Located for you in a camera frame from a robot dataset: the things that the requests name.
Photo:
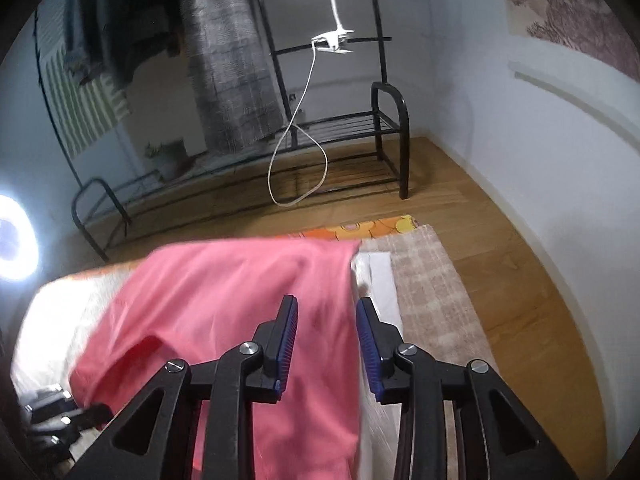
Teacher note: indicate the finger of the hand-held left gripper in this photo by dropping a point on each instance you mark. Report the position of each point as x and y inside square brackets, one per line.
[50, 396]
[82, 417]

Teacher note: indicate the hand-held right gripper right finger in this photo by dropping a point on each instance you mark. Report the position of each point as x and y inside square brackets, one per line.
[367, 355]

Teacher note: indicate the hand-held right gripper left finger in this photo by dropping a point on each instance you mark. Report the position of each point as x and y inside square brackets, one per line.
[286, 355]

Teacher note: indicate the pink garment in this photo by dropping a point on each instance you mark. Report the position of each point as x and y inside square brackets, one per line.
[225, 300]

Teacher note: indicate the black metal clothes rack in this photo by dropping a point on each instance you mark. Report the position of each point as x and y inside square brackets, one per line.
[404, 150]

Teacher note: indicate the dark hanging clothes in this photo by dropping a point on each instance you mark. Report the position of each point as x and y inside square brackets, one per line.
[130, 20]

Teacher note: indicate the white bed sheet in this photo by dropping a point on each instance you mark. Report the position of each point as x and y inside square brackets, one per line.
[380, 280]

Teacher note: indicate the orange patterned sheet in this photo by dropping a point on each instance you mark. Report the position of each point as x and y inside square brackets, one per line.
[360, 230]

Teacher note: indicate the potted plant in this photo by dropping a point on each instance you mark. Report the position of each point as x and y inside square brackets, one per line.
[167, 165]

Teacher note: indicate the black light stand pole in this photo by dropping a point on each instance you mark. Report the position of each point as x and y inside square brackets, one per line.
[55, 115]

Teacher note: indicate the grey plaid hanging cloth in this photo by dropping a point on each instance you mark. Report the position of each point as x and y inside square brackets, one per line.
[225, 60]

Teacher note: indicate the white clip lamp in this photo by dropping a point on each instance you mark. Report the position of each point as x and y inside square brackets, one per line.
[330, 42]

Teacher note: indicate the green striped wall hanging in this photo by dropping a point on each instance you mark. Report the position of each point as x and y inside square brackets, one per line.
[75, 110]

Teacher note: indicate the white wall trim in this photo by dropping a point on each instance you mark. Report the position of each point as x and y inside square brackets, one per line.
[560, 91]

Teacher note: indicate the tree print wall hanging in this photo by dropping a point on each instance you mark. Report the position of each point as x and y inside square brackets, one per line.
[565, 15]

